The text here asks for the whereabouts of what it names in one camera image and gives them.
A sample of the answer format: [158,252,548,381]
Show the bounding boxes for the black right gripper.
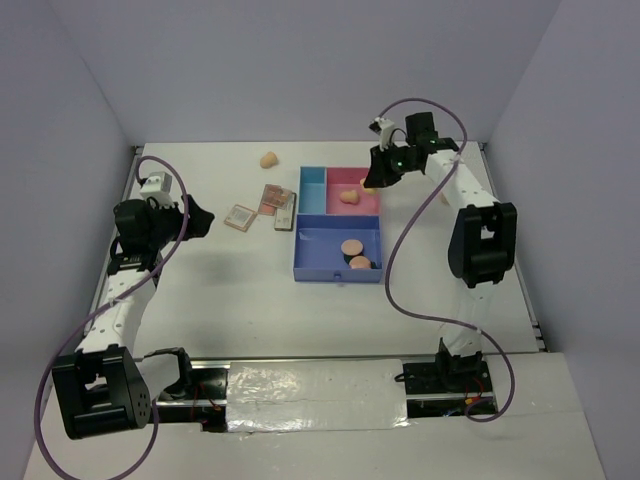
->
[364,141,418,188]

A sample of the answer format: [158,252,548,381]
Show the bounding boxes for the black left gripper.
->
[144,194,214,249]

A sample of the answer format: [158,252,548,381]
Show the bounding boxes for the pink round powder puff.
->
[341,239,364,256]

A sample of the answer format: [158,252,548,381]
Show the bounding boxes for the yellow teardrop makeup sponge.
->
[360,178,378,196]

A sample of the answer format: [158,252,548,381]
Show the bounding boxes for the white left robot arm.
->
[52,196,215,440]

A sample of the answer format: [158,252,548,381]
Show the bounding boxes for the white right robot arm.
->
[362,112,517,391]

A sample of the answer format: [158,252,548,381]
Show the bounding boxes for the orange square blush palette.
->
[224,204,257,232]

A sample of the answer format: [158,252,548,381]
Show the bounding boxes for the pink blush palette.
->
[257,201,277,216]

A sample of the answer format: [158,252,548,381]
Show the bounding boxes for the three-colour compartment organizer tray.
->
[293,166,383,284]

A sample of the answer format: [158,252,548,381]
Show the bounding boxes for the patterned eyeshadow palette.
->
[261,184,292,209]

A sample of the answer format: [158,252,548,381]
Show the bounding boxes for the silver tape covered panel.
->
[226,359,408,433]

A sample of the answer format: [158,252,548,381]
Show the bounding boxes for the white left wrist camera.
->
[140,172,173,208]

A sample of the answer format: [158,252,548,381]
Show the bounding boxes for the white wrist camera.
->
[140,172,173,208]
[369,117,396,151]

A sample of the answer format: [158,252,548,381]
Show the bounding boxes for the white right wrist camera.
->
[369,117,396,151]

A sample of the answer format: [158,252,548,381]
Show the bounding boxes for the aluminium table edge rail left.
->
[67,145,144,352]

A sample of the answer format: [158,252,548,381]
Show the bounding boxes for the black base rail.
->
[157,358,498,433]

